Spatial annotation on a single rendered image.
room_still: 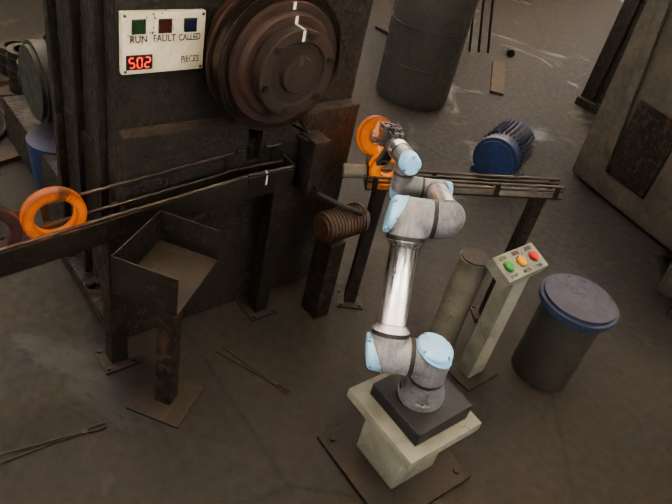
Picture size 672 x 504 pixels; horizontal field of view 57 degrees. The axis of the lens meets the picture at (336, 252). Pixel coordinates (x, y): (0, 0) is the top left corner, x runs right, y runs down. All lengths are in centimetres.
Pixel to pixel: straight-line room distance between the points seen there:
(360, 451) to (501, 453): 55
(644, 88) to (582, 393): 211
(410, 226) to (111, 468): 122
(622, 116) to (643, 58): 36
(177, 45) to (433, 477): 165
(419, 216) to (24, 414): 146
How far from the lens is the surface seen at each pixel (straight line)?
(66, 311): 269
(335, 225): 239
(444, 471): 235
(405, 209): 181
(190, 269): 194
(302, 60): 198
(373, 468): 227
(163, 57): 201
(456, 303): 252
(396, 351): 187
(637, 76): 432
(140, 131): 208
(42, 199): 195
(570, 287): 269
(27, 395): 242
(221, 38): 195
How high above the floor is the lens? 185
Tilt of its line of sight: 36 degrees down
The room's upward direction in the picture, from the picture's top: 14 degrees clockwise
